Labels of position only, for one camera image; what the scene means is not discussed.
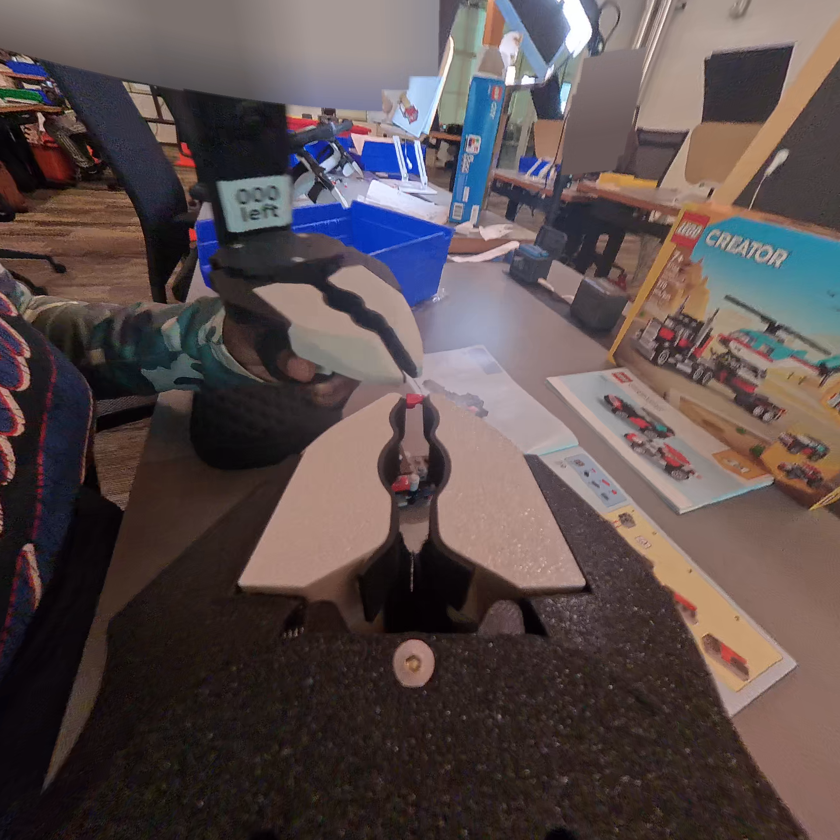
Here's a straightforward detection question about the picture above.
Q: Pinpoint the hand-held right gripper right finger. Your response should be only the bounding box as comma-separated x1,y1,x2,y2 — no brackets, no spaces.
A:
419,394,587,632

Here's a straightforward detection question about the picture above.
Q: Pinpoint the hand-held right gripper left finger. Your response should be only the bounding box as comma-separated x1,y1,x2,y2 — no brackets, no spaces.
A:
238,392,411,632

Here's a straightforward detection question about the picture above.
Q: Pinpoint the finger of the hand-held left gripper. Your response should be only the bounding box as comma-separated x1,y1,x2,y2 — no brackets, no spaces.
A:
252,277,409,387
326,262,425,379

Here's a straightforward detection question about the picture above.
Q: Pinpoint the partly built toy brick model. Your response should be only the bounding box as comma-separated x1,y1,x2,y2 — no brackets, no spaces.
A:
392,453,434,509

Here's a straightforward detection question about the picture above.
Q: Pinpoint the person's left forearm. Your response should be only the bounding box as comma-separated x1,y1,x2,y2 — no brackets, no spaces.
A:
0,262,263,398

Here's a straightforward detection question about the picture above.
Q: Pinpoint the grey desk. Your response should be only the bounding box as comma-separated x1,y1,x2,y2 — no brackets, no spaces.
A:
42,259,840,840

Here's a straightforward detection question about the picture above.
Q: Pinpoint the person's left hand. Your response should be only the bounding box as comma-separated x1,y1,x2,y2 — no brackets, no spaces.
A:
222,289,362,409

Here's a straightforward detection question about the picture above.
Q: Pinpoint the blue plastic bin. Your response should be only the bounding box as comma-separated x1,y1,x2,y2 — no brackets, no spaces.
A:
195,200,455,309

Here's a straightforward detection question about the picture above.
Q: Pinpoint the white black headset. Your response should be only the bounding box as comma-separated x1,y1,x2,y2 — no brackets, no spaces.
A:
289,118,365,206

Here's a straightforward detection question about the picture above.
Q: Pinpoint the dark office chair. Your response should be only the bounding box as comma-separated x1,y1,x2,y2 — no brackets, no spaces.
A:
42,62,198,304

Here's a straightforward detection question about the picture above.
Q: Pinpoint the white paper strip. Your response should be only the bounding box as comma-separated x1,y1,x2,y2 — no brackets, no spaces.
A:
451,239,521,263

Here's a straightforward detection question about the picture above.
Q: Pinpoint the black wrist rest pad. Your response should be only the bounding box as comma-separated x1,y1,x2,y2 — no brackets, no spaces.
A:
190,377,342,470

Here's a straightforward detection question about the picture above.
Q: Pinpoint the black blue battery pack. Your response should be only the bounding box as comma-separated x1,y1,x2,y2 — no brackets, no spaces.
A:
508,244,553,284

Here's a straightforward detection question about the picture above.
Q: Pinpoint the closed instruction booklet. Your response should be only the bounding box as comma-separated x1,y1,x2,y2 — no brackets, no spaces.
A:
546,367,775,515

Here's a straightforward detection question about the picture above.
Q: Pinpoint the blue cardboard box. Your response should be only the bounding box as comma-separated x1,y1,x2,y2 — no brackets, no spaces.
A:
448,73,508,226

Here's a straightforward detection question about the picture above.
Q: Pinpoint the open instruction booklet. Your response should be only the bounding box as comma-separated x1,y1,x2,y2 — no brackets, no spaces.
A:
420,344,798,716

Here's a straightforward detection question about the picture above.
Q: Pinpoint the black power adapter box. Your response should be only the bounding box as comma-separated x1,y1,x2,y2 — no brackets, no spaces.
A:
570,276,632,332

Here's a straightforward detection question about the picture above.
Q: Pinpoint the wood edged grey table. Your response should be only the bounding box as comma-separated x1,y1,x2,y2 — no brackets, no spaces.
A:
453,167,686,263

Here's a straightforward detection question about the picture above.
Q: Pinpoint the colourful toy set box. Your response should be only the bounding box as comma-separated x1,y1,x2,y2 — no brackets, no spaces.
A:
607,202,840,509

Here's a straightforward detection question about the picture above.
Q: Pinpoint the person's printed dark sweatshirt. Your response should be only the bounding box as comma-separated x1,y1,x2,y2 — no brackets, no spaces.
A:
0,289,96,683

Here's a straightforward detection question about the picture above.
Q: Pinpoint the wood framed blackboard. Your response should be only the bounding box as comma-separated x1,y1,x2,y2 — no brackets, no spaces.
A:
712,16,840,232

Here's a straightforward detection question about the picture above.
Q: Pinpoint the white cord toggle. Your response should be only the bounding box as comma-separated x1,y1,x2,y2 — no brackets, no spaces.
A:
748,147,791,211

